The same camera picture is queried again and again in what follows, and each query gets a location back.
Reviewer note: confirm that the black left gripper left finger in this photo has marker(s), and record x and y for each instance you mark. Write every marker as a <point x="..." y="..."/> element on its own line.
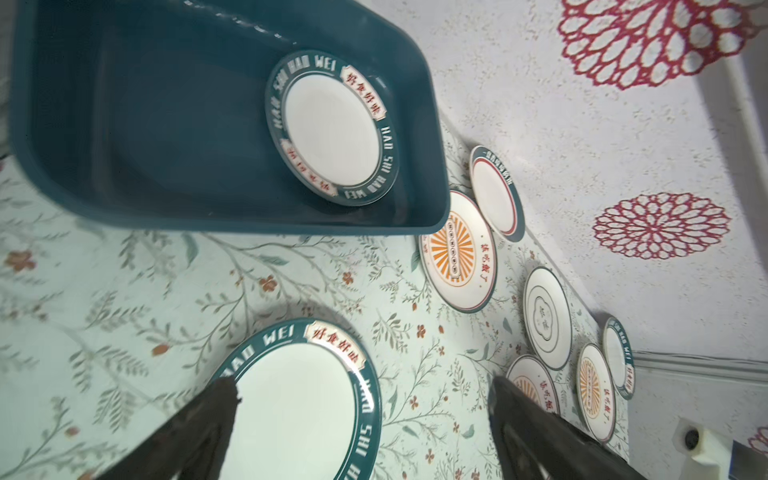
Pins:
<point x="190" y="445"/>

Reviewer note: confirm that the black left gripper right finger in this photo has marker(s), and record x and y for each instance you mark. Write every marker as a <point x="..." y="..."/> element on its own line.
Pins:
<point x="528" y="440"/>

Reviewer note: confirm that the sunburst plate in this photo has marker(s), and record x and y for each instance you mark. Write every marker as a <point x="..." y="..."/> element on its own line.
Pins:
<point x="530" y="375"/>
<point x="460" y="260"/>
<point x="596" y="395"/>

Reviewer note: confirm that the green rim text plate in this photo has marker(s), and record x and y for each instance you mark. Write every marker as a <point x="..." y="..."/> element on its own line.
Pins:
<point x="332" y="127"/>
<point x="619" y="357"/>
<point x="309" y="404"/>

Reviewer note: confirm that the teal plastic bin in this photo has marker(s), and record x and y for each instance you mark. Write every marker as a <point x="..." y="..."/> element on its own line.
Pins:
<point x="168" y="115"/>

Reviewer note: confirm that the small clover plate green rim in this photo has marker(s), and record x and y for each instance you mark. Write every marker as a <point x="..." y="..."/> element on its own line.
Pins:
<point x="547" y="318"/>

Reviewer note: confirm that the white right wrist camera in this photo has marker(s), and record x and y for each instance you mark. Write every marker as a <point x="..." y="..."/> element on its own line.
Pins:
<point x="709" y="454"/>

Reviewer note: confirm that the small red-ring green plate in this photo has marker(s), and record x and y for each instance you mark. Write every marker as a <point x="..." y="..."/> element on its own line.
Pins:
<point x="496" y="194"/>

